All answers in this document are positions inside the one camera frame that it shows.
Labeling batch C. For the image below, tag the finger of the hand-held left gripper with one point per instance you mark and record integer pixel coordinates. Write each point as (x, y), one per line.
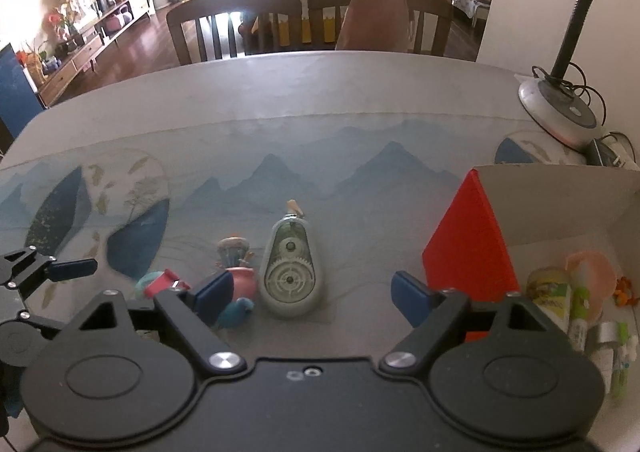
(75, 269)

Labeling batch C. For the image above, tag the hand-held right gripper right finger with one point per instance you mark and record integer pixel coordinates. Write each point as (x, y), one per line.
(411, 299)

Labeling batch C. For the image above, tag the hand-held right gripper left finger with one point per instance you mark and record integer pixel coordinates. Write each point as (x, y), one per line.
(212, 296)

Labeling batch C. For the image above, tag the red and white cardboard box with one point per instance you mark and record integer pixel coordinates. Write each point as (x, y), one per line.
(467, 252)

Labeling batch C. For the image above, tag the grey correction tape dispenser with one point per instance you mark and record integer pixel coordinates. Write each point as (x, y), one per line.
(292, 272)

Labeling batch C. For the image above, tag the white and green tube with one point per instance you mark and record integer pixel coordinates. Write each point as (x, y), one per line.
(581, 307)

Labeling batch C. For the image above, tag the pink heart-shaped dish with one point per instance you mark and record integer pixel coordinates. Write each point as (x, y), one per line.
(597, 272)

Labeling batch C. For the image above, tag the green plastic bar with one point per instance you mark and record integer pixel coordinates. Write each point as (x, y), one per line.
(621, 362)

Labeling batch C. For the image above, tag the blue bird toy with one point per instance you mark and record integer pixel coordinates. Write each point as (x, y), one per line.
(235, 314)

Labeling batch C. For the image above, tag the pink pot figurine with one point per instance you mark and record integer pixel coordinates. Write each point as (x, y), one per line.
(240, 277)

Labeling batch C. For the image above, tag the red toy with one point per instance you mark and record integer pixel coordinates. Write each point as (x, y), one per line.
(165, 284)

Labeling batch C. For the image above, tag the printed landscape table mat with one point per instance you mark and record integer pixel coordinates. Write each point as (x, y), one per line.
(200, 192)

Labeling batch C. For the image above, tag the flat screen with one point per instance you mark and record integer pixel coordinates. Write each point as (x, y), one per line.
(17, 92)

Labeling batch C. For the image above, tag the small orange toy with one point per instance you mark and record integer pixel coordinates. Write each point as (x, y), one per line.
(627, 292)

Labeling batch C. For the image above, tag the wooden media cabinet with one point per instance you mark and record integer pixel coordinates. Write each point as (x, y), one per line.
(85, 52)

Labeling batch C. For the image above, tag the grey desk lamp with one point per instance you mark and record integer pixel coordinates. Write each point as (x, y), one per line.
(555, 107)

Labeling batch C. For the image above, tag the red flowers in vase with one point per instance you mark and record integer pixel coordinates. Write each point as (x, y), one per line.
(60, 22)

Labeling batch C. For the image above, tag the yellow edged cloth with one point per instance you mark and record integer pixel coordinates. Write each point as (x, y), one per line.
(280, 27)

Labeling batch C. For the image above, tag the pink cloth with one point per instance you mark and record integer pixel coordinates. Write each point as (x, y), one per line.
(372, 15)

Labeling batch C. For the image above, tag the dark wooden chair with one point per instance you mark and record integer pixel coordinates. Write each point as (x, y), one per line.
(430, 7)
(230, 2)

